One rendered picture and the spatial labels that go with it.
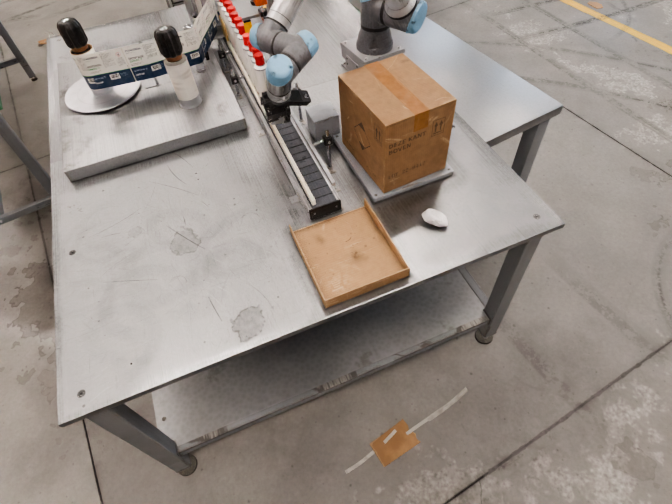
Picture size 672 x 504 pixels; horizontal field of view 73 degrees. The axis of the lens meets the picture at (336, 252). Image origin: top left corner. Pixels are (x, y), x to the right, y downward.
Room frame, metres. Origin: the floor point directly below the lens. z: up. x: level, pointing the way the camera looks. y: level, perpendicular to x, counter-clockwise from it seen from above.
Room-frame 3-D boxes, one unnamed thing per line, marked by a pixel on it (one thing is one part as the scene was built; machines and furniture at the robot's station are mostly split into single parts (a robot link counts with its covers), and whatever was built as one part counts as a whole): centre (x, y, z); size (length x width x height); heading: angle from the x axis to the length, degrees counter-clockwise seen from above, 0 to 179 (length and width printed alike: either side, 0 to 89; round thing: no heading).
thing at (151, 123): (1.75, 0.73, 0.86); 0.80 x 0.67 x 0.05; 18
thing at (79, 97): (1.75, 0.89, 0.89); 0.31 x 0.31 x 0.01
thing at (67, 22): (1.75, 0.89, 1.04); 0.09 x 0.09 x 0.29
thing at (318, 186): (1.76, 0.27, 0.86); 1.65 x 0.08 x 0.04; 18
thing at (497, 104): (1.62, -0.32, 0.81); 0.90 x 0.90 x 0.04; 25
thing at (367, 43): (1.79, -0.25, 0.98); 0.15 x 0.15 x 0.10
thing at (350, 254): (0.81, -0.03, 0.85); 0.30 x 0.26 x 0.04; 18
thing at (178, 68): (1.60, 0.51, 1.03); 0.09 x 0.09 x 0.30
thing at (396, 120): (1.21, -0.23, 0.99); 0.30 x 0.24 x 0.27; 22
